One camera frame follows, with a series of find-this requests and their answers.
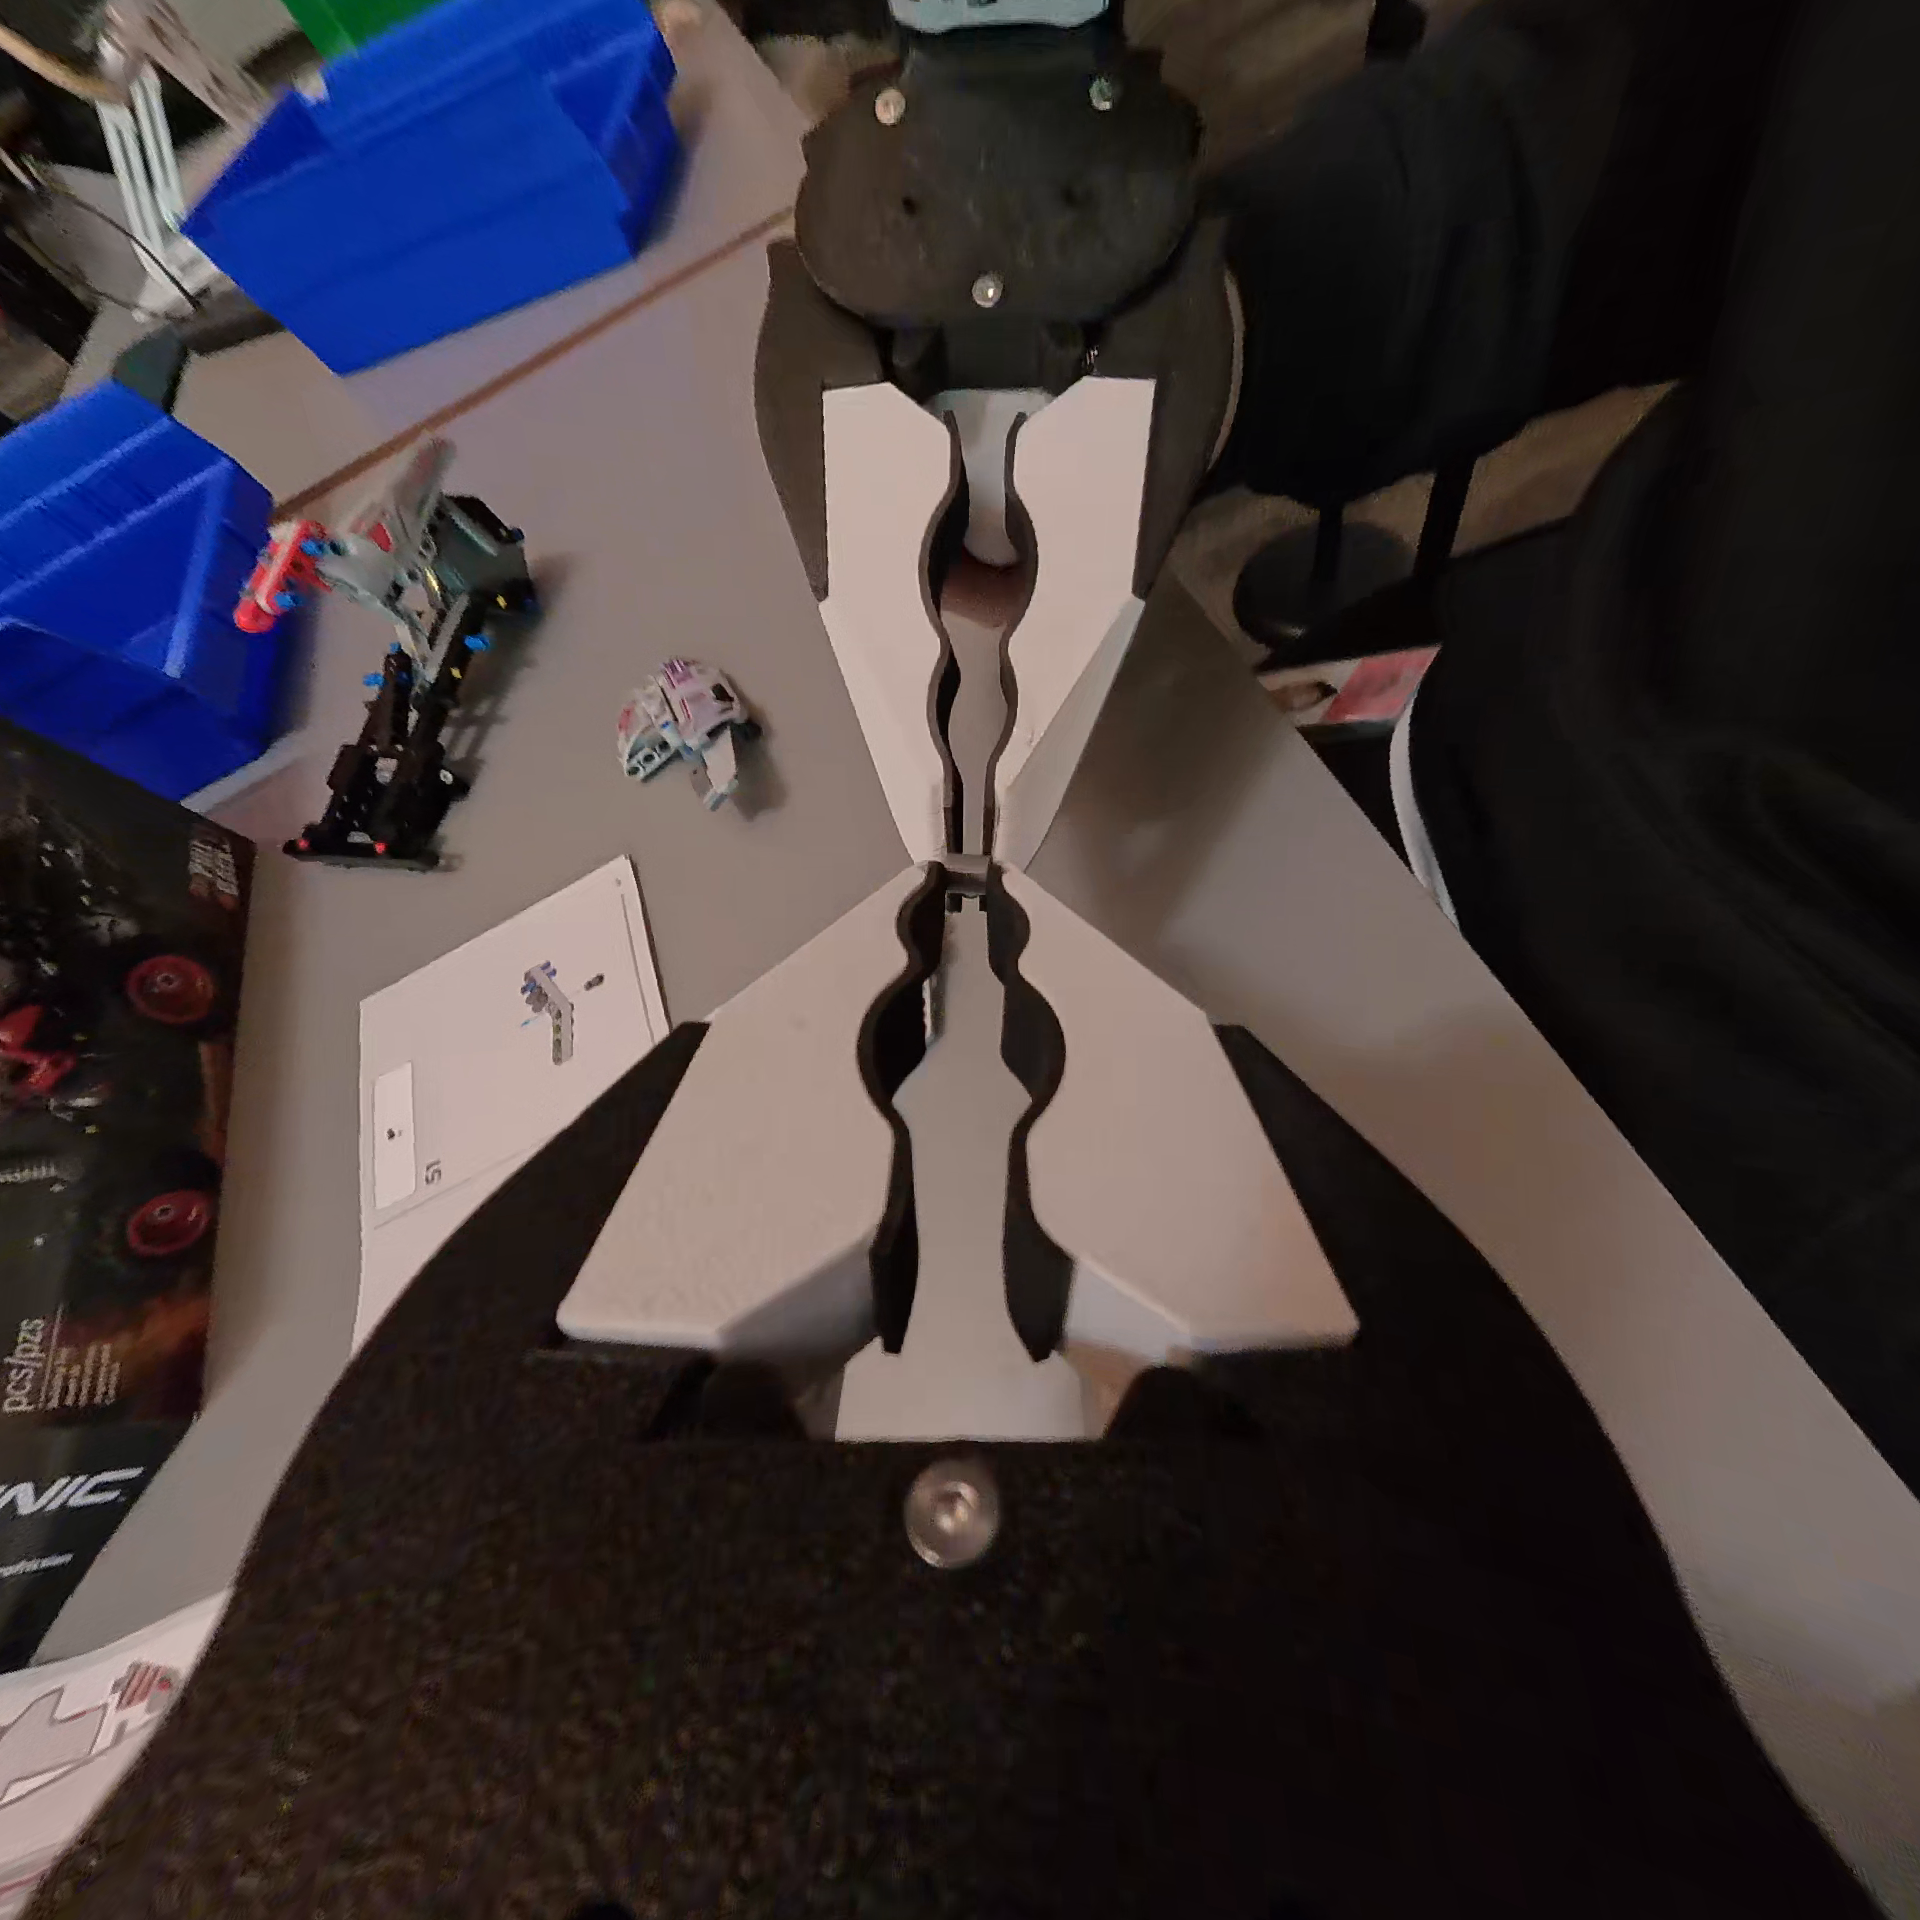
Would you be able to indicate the green plastic bin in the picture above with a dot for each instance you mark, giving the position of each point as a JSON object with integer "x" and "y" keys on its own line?
{"x": 339, "y": 23}

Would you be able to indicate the white metal rack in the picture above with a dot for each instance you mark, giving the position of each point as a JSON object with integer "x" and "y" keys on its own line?
{"x": 148, "y": 166}

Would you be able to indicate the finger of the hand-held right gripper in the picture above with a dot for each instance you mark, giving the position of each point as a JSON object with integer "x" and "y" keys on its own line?
{"x": 877, "y": 540}
{"x": 1089, "y": 511}

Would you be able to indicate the black brick car chassis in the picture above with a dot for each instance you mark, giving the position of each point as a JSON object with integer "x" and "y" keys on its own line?
{"x": 420, "y": 676}

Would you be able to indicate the black toy box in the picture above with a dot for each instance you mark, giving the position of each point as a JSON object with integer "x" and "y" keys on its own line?
{"x": 105, "y": 1172}

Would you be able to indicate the pink packet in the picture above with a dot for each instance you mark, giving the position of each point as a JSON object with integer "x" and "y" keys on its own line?
{"x": 1371, "y": 692}

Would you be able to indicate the grey desk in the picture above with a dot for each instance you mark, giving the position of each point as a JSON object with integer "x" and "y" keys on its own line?
{"x": 674, "y": 495}

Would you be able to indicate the blue plastic bin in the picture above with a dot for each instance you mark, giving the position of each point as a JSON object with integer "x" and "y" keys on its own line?
{"x": 120, "y": 599}
{"x": 434, "y": 196}

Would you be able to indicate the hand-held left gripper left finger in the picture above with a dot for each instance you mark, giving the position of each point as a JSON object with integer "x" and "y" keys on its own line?
{"x": 750, "y": 1184}

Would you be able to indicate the small grey brick assembly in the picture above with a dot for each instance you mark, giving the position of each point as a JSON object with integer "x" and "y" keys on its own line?
{"x": 681, "y": 714}

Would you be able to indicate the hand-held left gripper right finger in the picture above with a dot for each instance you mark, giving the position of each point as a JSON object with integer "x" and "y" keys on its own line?
{"x": 1184, "y": 1184}

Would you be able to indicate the white instruction page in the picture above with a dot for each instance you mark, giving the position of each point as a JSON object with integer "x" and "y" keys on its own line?
{"x": 493, "y": 1049}

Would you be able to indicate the printed instruction booklet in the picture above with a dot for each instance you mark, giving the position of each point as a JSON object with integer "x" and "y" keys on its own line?
{"x": 75, "y": 1724}

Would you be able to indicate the person's black clothing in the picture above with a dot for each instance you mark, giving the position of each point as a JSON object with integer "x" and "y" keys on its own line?
{"x": 1694, "y": 751}

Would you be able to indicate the black framed sign stand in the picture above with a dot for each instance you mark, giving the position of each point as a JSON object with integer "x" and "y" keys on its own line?
{"x": 1348, "y": 580}

